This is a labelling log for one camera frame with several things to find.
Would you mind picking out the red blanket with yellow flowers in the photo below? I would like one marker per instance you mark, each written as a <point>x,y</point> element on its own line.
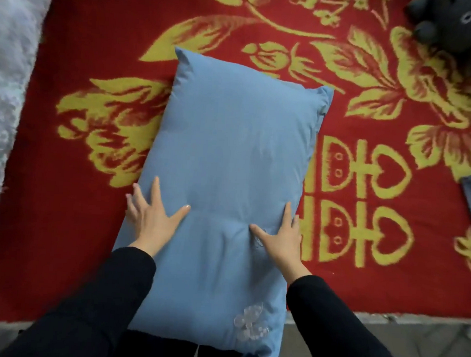
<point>375,250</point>

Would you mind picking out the person's right forearm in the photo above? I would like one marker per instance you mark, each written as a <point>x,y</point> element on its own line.
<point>341,336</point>

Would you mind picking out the grey plush toy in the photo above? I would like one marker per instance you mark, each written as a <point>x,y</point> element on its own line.
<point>459,27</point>

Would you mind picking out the person's right thumb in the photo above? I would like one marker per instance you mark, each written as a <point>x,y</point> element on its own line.
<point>259,233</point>

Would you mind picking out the person's left hand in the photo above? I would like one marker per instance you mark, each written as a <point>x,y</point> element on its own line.
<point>150,224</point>

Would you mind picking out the person's left forearm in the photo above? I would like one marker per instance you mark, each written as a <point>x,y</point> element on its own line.
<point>89,307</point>

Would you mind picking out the person's right hand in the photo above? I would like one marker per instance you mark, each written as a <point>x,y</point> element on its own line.
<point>282,244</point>

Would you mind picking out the person's left thumb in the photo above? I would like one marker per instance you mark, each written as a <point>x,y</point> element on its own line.
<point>179,216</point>

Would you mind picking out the person's left middle finger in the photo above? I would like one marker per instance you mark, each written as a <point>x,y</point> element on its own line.
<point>140,200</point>

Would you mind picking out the light blue pillow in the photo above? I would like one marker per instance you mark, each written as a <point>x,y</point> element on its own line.
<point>233,152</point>

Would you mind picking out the person's right middle finger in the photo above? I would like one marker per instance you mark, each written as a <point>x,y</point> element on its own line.
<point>296,225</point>

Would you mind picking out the person's black trousers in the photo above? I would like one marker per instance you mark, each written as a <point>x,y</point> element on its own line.
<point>159,352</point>

